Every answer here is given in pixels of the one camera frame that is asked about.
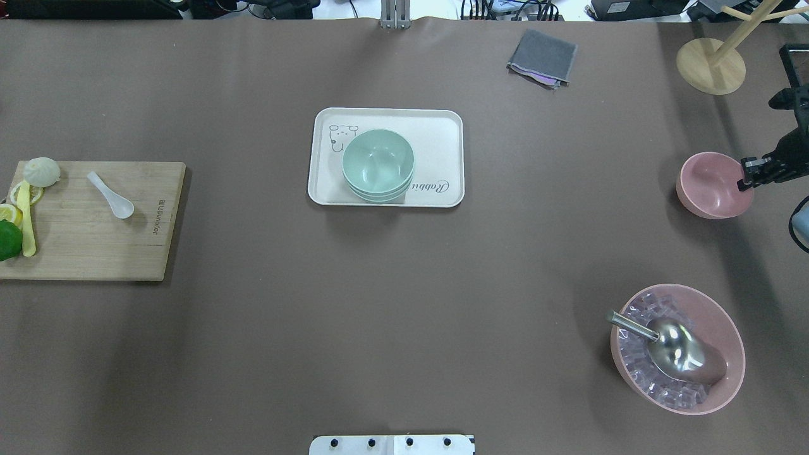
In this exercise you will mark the stacked green bowls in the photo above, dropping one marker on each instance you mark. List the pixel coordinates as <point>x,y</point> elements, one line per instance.
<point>378,165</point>

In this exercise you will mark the yellow peeler strip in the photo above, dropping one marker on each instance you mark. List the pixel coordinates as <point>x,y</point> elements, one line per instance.
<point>23,198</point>

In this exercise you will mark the green lime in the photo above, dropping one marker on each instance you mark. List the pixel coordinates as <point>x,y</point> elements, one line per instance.
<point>10,241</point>

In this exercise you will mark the cream rabbit tray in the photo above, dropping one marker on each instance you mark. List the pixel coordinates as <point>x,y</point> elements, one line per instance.
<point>436,137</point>

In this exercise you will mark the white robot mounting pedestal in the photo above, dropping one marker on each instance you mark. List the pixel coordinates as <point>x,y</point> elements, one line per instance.
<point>394,444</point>

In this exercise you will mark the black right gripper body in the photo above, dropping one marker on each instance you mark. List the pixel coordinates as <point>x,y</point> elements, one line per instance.
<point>792,155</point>

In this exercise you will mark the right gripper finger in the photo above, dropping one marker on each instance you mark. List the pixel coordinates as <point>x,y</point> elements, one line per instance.
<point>752,166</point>
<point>751,182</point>

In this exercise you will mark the grey folded cloth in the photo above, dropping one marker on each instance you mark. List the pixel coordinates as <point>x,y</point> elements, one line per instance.
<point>545,59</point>

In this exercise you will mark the large pink ice bowl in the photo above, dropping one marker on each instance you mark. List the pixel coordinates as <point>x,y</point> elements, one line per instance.
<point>703,317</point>

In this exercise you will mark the wooden mug tree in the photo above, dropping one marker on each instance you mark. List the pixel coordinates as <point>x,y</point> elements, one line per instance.
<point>714,66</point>

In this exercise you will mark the white ceramic spoon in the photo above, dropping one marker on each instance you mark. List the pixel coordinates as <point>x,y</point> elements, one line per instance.
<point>122,208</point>

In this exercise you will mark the lemon slice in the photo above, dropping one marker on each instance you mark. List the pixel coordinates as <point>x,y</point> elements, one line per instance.
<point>10,213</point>

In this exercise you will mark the aluminium frame post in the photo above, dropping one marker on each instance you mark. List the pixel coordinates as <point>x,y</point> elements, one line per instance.
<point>395,14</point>

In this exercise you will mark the bamboo cutting board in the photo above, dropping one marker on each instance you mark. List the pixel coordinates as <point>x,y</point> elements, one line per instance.
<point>79,238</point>

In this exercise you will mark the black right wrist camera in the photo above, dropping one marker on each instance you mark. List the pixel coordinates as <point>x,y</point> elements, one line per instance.
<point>794,99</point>

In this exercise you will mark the metal ice scoop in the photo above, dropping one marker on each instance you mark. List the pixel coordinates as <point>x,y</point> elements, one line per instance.
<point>675,351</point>

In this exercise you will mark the small pink bowl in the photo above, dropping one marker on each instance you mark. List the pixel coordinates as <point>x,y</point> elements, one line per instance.
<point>707,186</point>

